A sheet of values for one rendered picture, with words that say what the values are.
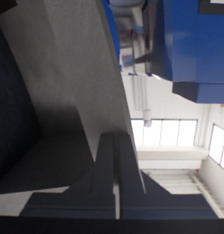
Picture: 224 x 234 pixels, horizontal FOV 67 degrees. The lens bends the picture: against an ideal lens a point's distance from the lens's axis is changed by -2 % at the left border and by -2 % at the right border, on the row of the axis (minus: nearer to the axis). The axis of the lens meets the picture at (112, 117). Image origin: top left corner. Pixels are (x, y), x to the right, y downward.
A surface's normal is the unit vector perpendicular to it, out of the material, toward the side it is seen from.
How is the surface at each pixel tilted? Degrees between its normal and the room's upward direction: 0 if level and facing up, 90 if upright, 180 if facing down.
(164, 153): 90
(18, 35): 90
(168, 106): 90
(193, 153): 90
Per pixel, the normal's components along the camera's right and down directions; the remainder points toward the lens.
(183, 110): 0.00, 0.27
